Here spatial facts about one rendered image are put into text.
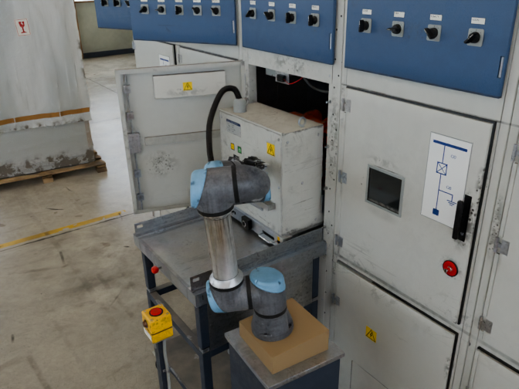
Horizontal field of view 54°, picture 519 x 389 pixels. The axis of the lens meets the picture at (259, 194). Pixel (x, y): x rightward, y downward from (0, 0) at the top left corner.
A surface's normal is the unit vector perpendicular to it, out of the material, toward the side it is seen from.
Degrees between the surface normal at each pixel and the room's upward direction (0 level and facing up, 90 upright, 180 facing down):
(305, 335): 4
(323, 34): 90
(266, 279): 3
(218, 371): 0
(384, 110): 90
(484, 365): 90
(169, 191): 90
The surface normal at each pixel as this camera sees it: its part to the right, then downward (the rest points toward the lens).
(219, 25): -0.44, 0.38
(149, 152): 0.29, 0.39
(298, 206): 0.58, 0.33
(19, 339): -0.02, -0.91
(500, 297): -0.82, 0.25
